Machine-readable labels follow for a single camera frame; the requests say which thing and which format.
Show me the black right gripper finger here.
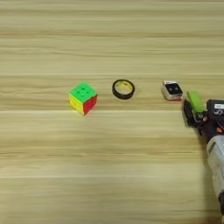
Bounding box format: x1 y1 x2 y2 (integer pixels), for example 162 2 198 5
182 98 197 127

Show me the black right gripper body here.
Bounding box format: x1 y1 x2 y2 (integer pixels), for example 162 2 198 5
193 112 224 142

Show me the green rectangular block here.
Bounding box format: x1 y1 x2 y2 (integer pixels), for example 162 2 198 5
186 90 206 115

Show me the red and white card box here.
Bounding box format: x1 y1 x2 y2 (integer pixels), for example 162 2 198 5
163 80 184 102

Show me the black tape roll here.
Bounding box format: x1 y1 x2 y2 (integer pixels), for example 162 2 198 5
111 79 136 101

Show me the multicolour Rubik's cube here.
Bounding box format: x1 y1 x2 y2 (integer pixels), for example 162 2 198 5
68 82 98 116

